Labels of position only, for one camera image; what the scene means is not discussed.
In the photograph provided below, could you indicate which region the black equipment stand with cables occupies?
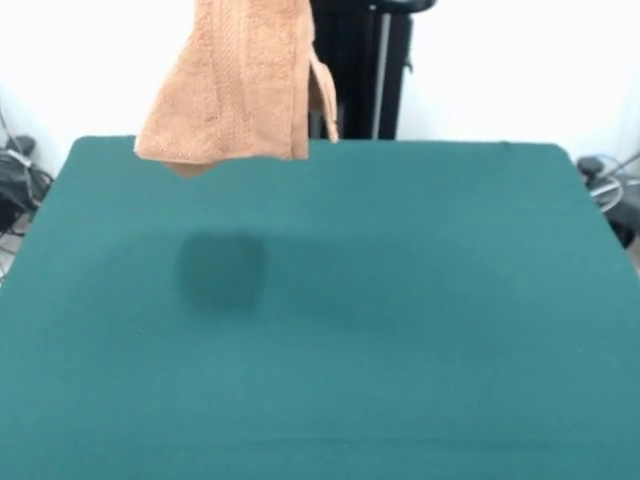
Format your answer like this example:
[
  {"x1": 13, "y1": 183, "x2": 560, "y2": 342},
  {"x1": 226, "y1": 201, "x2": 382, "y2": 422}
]
[
  {"x1": 574, "y1": 149, "x2": 640, "y2": 249},
  {"x1": 0, "y1": 134, "x2": 54, "y2": 236}
]

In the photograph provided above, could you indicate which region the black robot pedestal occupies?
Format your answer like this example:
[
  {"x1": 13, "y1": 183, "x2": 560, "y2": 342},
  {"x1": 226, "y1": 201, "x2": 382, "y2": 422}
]
[{"x1": 307, "y1": 0, "x2": 436, "y2": 141}]

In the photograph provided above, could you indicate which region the dark green table cloth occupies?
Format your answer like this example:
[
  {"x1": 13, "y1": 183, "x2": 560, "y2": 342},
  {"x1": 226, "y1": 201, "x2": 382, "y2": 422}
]
[{"x1": 0, "y1": 135, "x2": 640, "y2": 480}]

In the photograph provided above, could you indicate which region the orange terry towel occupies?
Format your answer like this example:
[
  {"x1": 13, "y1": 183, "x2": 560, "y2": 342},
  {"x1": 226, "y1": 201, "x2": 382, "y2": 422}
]
[{"x1": 133, "y1": 0, "x2": 341, "y2": 181}]

